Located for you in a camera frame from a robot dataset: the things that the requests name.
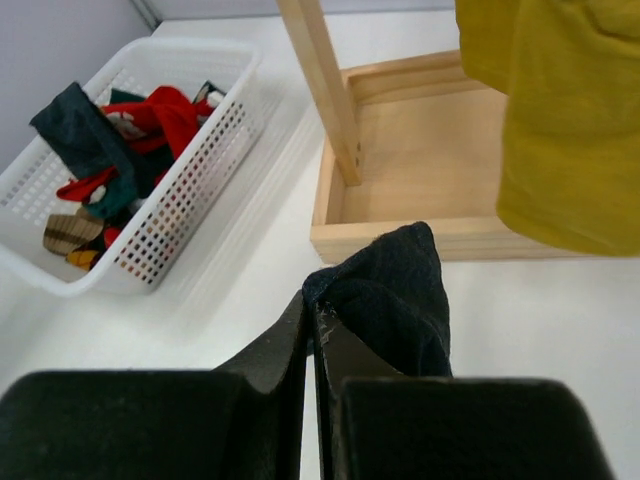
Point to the dark navy sock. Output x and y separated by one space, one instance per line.
391 295

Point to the red sock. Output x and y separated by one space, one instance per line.
88 190
166 118

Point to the dark green sock in bin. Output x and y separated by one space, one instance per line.
115 195

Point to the mustard yellow sock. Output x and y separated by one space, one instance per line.
570 135

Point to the wooden hanger rack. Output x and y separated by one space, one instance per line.
407 140

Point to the brown patterned socks in bin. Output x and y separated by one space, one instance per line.
82 238

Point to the clear plastic bin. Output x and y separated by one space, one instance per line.
164 221

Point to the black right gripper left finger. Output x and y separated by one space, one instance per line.
241 420

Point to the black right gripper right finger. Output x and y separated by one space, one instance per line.
377 423

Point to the dark teal Santa sock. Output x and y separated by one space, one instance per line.
83 138

